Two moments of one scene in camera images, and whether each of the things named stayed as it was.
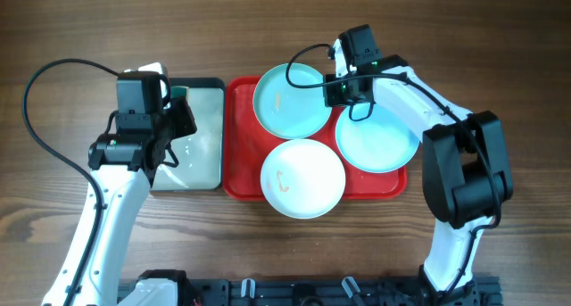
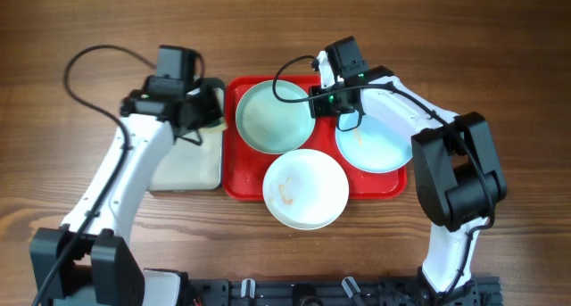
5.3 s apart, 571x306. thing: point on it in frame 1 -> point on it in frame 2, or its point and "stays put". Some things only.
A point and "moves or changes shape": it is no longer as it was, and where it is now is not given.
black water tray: (194, 161) stays put
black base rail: (325, 292) stays put
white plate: (303, 178) moves or changes shape
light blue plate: (373, 139) stays put
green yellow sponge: (177, 91) moves or changes shape
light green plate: (287, 111) moves or changes shape
